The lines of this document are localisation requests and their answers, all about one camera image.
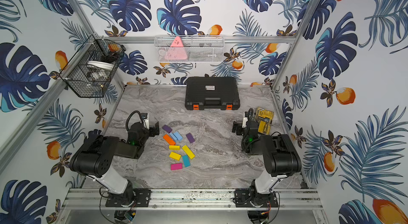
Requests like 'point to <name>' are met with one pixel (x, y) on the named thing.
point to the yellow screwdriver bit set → (264, 118)
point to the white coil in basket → (101, 64)
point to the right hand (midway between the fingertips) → (243, 121)
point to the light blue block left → (173, 136)
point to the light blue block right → (178, 135)
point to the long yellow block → (188, 151)
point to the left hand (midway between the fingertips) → (149, 120)
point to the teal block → (186, 160)
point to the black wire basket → (90, 71)
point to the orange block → (170, 140)
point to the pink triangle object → (177, 51)
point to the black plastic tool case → (212, 92)
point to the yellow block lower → (175, 155)
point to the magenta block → (176, 166)
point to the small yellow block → (174, 147)
